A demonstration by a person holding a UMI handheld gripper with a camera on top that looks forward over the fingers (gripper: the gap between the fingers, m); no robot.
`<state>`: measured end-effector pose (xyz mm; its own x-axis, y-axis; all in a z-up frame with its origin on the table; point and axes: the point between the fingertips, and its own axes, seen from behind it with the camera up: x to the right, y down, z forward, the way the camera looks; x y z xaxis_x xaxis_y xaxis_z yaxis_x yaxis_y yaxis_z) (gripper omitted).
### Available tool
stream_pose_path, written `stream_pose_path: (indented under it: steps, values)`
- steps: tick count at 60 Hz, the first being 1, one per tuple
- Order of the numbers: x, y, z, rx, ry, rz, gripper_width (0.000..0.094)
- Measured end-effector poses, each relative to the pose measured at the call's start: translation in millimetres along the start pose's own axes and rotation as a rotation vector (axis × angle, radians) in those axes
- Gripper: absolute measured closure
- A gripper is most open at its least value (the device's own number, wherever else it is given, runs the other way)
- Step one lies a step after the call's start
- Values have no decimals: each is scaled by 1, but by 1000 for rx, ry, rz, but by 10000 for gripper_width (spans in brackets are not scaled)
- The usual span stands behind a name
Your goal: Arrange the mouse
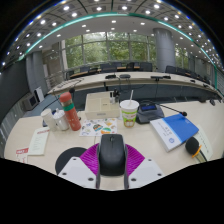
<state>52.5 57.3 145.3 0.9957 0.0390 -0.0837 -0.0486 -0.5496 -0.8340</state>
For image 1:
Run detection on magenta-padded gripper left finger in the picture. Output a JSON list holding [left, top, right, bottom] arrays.
[[57, 143, 102, 190]]

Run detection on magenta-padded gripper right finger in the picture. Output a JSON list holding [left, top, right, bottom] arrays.
[[123, 143, 166, 190]]

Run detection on black computer mouse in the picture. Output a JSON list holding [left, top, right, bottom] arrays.
[[96, 133, 129, 177]]

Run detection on black mouse pad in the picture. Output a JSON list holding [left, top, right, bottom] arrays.
[[54, 146, 88, 175]]

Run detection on white leaflet with red heading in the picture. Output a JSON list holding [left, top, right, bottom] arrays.
[[27, 126, 51, 157]]

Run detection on colourful sticker sheet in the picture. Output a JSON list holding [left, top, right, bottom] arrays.
[[79, 117, 118, 138]]

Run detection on white lidded mug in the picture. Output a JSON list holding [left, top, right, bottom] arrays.
[[52, 108, 70, 132]]

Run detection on blue and white book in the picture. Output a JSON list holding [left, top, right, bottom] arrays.
[[149, 113, 200, 153]]

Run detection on red and white leaflet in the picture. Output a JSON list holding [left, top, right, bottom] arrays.
[[15, 147, 30, 164]]

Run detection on red drink bottle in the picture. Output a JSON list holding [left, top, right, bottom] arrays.
[[59, 92, 82, 132]]

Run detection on stack of white paper cups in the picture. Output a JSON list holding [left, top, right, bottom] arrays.
[[40, 108, 58, 132]]

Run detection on green white paper cup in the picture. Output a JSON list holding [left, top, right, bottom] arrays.
[[119, 89, 140, 128]]

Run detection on white printed paper sheet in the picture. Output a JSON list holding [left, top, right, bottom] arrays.
[[193, 123, 214, 162]]

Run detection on cream cardboard box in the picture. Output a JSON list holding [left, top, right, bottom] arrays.
[[84, 91, 121, 120]]

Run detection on white boxy appliance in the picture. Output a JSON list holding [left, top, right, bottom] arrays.
[[21, 86, 46, 112]]

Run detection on dark office chairs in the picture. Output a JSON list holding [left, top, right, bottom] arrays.
[[66, 61, 214, 84]]

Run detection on ceiling lights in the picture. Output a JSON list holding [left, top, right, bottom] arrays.
[[0, 0, 224, 71]]

